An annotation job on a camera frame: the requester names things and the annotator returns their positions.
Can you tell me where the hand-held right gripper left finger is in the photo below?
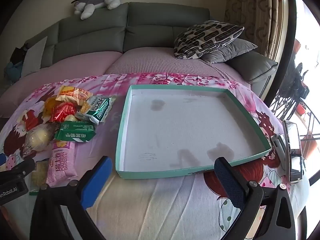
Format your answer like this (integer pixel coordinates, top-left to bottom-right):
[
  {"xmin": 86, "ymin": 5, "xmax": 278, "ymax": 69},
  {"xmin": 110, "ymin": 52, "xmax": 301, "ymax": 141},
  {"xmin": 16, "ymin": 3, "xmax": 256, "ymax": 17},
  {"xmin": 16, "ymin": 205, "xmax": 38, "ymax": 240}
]
[{"xmin": 30, "ymin": 156, "xmax": 113, "ymax": 240}]

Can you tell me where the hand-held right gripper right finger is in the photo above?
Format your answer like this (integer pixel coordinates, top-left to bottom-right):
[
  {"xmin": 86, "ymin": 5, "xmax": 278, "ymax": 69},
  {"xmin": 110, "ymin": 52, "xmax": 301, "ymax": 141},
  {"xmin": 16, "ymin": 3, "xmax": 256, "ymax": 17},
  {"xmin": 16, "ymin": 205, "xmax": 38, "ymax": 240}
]
[{"xmin": 214, "ymin": 157, "xmax": 297, "ymax": 240}]

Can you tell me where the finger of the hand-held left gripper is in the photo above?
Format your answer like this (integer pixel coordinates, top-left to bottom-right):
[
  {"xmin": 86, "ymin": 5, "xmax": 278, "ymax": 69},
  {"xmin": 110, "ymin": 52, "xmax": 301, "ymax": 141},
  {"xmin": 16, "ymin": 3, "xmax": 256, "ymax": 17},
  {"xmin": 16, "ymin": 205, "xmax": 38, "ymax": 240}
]
[{"xmin": 0, "ymin": 157, "xmax": 35, "ymax": 180}]

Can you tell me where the clear green-edged cracker packet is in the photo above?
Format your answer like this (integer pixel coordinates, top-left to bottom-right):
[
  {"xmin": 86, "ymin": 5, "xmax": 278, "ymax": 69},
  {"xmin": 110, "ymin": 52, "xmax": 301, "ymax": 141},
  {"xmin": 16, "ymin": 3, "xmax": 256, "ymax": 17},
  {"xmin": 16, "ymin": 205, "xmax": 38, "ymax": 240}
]
[{"xmin": 29, "ymin": 161, "xmax": 49, "ymax": 196}]

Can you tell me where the clear-wrapped pale bun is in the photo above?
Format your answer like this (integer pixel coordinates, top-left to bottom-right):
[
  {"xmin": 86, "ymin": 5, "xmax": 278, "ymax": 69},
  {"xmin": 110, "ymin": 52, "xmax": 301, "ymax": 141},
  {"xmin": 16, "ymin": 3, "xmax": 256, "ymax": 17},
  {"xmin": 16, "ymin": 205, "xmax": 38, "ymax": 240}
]
[{"xmin": 21, "ymin": 125, "xmax": 59, "ymax": 158}]

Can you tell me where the pink snack packet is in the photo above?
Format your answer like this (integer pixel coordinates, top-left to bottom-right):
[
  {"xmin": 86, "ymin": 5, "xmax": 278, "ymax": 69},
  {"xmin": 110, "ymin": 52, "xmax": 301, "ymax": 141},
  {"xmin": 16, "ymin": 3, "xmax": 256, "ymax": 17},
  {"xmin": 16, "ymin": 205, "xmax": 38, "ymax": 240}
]
[{"xmin": 46, "ymin": 140, "xmax": 77, "ymax": 187}]

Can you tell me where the dark red snack packet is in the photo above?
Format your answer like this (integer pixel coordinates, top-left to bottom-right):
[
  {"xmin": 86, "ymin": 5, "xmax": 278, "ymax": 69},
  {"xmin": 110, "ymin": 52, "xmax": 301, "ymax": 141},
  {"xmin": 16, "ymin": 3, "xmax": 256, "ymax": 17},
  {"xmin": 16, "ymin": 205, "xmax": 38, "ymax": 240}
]
[{"xmin": 24, "ymin": 110, "xmax": 40, "ymax": 132}]

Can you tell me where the red triangular snack packet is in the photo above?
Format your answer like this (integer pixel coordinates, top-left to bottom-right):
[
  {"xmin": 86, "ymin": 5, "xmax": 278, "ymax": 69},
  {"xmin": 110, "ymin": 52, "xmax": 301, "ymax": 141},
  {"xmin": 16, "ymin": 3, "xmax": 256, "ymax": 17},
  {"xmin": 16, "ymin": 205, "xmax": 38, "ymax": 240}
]
[{"xmin": 51, "ymin": 102, "xmax": 77, "ymax": 123}]

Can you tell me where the white and green snack packet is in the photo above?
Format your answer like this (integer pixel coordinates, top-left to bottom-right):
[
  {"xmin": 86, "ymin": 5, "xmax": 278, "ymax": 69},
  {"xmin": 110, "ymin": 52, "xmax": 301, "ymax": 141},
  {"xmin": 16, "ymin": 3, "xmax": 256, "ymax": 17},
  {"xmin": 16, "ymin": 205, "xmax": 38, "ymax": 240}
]
[{"xmin": 75, "ymin": 96, "xmax": 117, "ymax": 125}]

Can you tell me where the teal shallow cardboard box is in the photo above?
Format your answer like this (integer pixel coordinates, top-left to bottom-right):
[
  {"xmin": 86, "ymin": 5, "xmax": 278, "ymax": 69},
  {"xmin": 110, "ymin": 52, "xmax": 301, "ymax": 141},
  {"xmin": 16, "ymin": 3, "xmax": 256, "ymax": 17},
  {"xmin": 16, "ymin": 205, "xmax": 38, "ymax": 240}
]
[{"xmin": 115, "ymin": 84, "xmax": 272, "ymax": 180}]

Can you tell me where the beige snack packet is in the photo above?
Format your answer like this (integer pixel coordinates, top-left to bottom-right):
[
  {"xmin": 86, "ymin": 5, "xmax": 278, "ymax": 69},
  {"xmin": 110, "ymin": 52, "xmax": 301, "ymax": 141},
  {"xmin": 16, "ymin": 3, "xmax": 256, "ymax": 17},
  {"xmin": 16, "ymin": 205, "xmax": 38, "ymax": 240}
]
[{"xmin": 79, "ymin": 100, "xmax": 92, "ymax": 114}]

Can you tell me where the yellow packet with red label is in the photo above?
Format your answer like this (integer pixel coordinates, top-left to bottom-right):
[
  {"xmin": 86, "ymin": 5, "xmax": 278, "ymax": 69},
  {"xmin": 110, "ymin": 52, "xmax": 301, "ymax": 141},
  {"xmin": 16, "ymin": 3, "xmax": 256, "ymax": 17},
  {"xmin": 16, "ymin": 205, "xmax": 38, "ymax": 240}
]
[{"xmin": 55, "ymin": 85, "xmax": 93, "ymax": 105}]

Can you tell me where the pink printed blanket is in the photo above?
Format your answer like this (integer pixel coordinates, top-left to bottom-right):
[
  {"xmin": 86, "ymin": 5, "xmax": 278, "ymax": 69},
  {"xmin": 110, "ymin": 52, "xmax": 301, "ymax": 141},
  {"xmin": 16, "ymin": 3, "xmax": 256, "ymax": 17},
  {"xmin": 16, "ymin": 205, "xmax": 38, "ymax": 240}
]
[{"xmin": 0, "ymin": 72, "xmax": 310, "ymax": 240}]

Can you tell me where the silver phone stand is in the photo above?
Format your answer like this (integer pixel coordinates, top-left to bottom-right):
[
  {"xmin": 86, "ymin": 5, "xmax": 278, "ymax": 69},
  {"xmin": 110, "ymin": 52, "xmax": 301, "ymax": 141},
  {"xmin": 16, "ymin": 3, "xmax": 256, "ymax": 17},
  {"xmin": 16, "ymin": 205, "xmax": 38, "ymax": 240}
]
[{"xmin": 271, "ymin": 134, "xmax": 287, "ymax": 163}]

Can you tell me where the smartphone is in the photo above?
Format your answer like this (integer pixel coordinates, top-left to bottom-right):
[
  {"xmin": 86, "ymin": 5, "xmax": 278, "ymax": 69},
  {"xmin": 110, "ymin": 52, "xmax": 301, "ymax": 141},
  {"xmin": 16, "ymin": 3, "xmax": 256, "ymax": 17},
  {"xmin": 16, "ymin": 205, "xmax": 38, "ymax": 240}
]
[{"xmin": 282, "ymin": 120, "xmax": 304, "ymax": 183}]

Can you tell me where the blue cloth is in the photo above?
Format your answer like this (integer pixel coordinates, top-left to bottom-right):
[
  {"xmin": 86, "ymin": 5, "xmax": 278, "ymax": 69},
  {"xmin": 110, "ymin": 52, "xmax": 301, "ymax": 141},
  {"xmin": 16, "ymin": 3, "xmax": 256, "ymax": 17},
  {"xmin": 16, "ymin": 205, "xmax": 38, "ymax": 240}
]
[{"xmin": 4, "ymin": 61, "xmax": 23, "ymax": 83}]

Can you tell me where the black metal railing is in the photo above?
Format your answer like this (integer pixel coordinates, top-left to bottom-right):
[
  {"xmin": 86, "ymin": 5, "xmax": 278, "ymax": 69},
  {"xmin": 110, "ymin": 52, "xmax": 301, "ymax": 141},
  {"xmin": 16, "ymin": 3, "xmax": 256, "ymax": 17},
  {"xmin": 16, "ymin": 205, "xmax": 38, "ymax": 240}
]
[{"xmin": 269, "ymin": 87, "xmax": 320, "ymax": 155}]

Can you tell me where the white cushion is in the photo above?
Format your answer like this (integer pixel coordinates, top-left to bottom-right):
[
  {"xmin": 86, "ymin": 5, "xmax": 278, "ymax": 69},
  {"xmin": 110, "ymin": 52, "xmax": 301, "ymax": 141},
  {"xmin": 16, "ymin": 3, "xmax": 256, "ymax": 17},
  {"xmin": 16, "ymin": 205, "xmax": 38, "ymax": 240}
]
[{"xmin": 21, "ymin": 36, "xmax": 48, "ymax": 78}]

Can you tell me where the dark cloth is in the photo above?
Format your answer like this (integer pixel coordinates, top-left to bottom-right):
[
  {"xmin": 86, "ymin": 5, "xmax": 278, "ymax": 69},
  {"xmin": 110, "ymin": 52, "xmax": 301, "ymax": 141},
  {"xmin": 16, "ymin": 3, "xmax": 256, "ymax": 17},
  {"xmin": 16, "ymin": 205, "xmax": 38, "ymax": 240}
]
[{"xmin": 10, "ymin": 42, "xmax": 29, "ymax": 64}]

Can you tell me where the grey pillow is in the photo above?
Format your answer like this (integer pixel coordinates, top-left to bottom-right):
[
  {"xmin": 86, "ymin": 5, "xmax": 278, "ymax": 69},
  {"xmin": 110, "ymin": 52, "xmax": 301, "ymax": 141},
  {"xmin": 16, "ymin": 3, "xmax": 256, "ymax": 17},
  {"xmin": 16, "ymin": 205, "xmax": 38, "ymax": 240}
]
[{"xmin": 200, "ymin": 39, "xmax": 258, "ymax": 64}]

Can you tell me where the black white patterned pillow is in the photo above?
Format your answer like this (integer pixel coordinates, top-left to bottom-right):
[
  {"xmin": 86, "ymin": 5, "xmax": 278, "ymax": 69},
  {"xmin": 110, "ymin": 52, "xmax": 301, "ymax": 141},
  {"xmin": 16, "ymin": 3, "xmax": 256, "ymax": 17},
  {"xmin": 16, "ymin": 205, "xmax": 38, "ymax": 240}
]
[{"xmin": 174, "ymin": 20, "xmax": 245, "ymax": 60}]

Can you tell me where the grey sofa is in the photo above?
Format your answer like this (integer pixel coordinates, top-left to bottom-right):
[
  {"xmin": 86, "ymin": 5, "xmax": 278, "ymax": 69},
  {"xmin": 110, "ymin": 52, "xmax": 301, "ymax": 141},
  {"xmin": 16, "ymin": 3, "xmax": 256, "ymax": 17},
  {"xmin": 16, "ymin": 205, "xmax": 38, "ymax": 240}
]
[{"xmin": 15, "ymin": 2, "xmax": 279, "ymax": 85}]

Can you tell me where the beige patterned curtain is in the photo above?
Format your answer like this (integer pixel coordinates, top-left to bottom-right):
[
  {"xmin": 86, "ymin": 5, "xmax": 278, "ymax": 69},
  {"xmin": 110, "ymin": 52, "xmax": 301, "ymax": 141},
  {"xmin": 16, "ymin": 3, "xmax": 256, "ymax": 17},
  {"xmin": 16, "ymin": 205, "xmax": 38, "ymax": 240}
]
[{"xmin": 224, "ymin": 0, "xmax": 285, "ymax": 60}]

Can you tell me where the grey white plush toy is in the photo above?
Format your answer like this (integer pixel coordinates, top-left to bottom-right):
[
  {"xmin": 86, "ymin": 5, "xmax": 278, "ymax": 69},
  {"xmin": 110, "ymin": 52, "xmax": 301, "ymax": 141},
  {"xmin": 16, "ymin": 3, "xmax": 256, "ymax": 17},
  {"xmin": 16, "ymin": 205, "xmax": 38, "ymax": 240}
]
[{"xmin": 71, "ymin": 0, "xmax": 125, "ymax": 20}]

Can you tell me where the black door frame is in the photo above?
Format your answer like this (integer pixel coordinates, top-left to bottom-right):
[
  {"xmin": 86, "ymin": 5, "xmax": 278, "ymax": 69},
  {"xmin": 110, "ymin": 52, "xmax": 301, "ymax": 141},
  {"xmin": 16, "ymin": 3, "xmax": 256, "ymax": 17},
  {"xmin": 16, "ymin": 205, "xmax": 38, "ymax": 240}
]
[{"xmin": 260, "ymin": 0, "xmax": 297, "ymax": 108}]

